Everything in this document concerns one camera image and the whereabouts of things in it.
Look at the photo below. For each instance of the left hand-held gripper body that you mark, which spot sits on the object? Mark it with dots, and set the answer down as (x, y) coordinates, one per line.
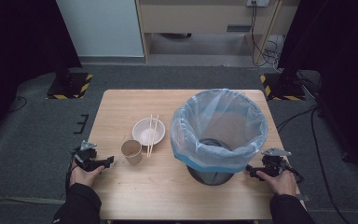
(87, 155)

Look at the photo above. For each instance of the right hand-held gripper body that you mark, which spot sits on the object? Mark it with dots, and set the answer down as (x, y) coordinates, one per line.
(273, 165)

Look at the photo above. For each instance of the brown paper cup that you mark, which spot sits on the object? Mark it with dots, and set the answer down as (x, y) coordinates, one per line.
(133, 157)

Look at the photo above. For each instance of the white disposable bowl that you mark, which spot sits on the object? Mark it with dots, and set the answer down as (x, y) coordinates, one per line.
(141, 132)

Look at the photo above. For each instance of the black mesh trash bin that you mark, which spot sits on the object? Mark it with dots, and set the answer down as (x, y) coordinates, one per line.
(209, 177)

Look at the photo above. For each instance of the trash bin with blue bag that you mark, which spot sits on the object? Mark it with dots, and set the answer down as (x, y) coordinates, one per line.
(199, 155)

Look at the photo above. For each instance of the person's right hand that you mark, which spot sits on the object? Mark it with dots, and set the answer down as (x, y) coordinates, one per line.
(282, 185)

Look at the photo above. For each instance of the person's left hand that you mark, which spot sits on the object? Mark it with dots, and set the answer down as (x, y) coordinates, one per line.
(84, 178)

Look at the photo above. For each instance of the black stand base yellow stripes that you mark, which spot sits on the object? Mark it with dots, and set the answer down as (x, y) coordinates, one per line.
(74, 85)
(279, 88)

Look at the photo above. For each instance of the dark curtain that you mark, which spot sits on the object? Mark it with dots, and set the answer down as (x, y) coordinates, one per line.
(18, 46)
(345, 46)

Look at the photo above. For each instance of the light wooden desk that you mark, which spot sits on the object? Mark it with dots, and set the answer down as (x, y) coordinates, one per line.
(199, 18)

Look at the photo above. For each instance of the grey power socket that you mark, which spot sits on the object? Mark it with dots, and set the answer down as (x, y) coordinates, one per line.
(258, 2)

